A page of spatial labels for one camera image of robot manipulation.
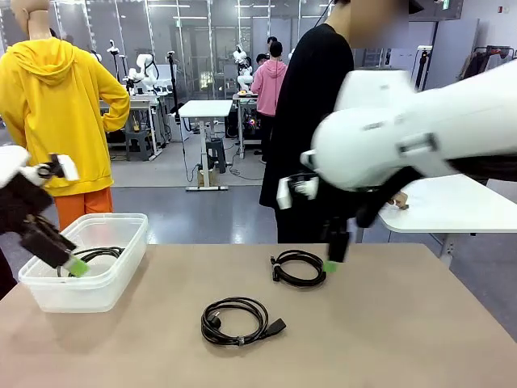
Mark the clothes rack with garments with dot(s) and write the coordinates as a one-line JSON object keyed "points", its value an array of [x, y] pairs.
{"points": [[476, 62]]}

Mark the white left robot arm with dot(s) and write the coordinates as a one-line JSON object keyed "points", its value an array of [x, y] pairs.
{"points": [[10, 163]]}

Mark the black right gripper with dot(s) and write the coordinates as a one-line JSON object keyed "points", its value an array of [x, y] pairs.
{"points": [[337, 242]]}

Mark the grey partition panel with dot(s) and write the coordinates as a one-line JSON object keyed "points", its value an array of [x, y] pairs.
{"points": [[448, 48]]}

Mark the camera stand with white head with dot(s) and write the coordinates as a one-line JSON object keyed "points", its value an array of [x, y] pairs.
{"points": [[115, 50]]}

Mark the black pole with camera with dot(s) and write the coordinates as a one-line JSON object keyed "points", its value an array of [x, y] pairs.
{"points": [[423, 68]]}

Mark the white side table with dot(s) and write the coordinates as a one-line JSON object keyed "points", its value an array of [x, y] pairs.
{"points": [[444, 202]]}

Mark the background robot workbench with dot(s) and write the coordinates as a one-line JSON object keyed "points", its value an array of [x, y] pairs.
{"points": [[246, 105], [145, 103]]}

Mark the person right hand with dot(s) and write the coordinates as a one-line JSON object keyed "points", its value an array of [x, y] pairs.
{"points": [[399, 200]]}

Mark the person in black T-shirt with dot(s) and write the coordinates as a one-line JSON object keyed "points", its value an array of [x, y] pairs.
{"points": [[307, 121]]}

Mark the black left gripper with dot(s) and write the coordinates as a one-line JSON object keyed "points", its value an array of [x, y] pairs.
{"points": [[44, 242]]}

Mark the dark rounded object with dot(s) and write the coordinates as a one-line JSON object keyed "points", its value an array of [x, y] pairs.
{"points": [[6, 279]]}

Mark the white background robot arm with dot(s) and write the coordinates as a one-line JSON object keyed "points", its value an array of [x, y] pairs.
{"points": [[144, 70], [243, 72]]}

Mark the black tripod stand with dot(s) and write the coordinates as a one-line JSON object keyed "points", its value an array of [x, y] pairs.
{"points": [[173, 85]]}

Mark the grey step stool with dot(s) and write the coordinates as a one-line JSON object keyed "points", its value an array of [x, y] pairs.
{"points": [[138, 143]]}

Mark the orange pants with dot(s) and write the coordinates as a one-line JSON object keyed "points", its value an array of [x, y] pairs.
{"points": [[85, 206]]}

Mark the background person pink hoodie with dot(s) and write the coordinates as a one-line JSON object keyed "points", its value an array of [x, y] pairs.
{"points": [[268, 85]]}

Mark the clear plastic storage container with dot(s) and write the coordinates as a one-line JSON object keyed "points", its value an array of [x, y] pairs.
{"points": [[93, 283]]}

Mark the right wrist camera housing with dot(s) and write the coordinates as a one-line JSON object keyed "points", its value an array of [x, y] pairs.
{"points": [[284, 194]]}

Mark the yellow hoodie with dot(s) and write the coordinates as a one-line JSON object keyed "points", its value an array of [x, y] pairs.
{"points": [[56, 101]]}

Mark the white background desk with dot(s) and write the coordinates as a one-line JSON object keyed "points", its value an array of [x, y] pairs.
{"points": [[206, 108]]}

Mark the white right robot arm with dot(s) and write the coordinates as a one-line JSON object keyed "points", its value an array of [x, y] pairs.
{"points": [[424, 133]]}

